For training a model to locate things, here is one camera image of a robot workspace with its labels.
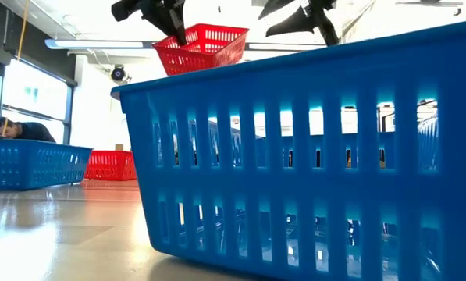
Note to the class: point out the person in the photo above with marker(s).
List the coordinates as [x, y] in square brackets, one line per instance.
[33, 132]

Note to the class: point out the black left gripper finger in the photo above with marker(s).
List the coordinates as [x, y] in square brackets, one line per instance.
[176, 27]

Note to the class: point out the large blue plastic basket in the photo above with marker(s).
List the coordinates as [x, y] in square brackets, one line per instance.
[334, 187]

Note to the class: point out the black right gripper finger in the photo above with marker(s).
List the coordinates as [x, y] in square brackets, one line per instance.
[297, 25]
[285, 6]

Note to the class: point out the small cardboard box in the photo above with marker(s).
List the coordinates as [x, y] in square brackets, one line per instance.
[119, 147]

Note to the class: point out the round black security camera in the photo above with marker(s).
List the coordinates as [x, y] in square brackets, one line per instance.
[118, 73]

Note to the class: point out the black window frame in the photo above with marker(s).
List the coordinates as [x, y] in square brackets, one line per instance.
[68, 117]

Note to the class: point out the red plastic basket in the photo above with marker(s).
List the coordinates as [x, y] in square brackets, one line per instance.
[201, 58]
[111, 175]

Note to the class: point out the long white ceiling light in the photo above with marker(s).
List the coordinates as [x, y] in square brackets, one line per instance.
[100, 44]

